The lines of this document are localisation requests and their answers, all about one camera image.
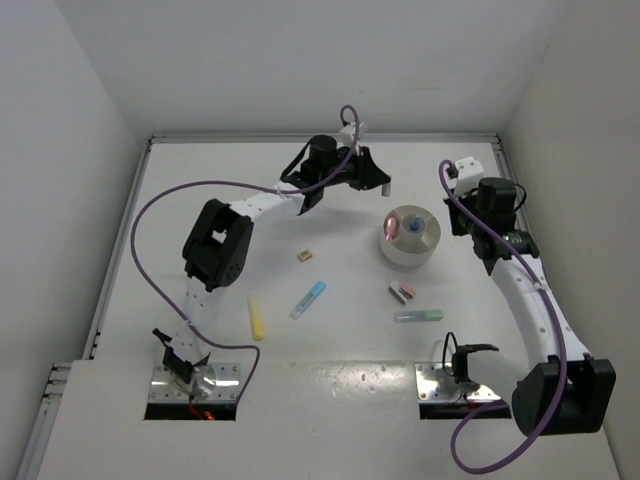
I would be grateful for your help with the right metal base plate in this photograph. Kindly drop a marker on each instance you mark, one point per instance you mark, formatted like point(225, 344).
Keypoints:
point(434, 386)

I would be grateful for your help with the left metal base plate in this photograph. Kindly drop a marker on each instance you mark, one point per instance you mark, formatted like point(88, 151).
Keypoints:
point(215, 383)

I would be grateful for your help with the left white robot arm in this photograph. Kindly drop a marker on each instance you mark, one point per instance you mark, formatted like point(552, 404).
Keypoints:
point(216, 249)

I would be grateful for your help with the green clear tube pen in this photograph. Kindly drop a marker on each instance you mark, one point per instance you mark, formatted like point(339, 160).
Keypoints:
point(429, 315)

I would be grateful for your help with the white round divided container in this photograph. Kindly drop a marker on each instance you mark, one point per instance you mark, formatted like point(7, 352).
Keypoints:
point(407, 249)

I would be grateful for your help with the tan eraser block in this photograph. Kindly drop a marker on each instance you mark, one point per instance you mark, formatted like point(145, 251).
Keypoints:
point(304, 256)

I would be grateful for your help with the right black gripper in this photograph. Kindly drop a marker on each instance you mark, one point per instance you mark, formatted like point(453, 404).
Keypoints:
point(456, 229)

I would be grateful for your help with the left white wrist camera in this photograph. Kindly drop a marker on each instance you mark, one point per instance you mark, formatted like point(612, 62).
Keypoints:
point(352, 133)

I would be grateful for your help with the metal base plate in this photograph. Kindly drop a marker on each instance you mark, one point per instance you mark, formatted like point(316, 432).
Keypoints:
point(215, 383)
point(434, 386)

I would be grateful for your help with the pink white stapler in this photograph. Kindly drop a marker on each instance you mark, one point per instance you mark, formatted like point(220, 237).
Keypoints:
point(401, 292)

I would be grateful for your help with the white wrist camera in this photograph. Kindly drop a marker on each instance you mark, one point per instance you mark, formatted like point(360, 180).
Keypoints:
point(465, 174)
point(352, 133)

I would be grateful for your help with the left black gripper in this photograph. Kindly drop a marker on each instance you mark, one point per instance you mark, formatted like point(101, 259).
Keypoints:
point(367, 174)

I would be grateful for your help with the yellow highlighter pen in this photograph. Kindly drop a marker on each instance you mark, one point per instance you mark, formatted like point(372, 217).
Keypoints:
point(256, 319)

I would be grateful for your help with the pink highlighter pen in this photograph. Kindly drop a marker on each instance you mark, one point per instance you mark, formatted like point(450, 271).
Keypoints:
point(391, 228)

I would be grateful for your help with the clear spray bottle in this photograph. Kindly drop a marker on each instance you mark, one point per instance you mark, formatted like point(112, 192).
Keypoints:
point(415, 224)

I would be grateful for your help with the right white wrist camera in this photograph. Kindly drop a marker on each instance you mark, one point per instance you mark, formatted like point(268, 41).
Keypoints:
point(465, 174)

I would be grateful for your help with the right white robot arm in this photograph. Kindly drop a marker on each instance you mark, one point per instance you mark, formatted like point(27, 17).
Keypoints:
point(485, 208)

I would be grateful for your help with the blue capped glue stick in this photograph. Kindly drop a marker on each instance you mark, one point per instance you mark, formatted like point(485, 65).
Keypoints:
point(316, 290)

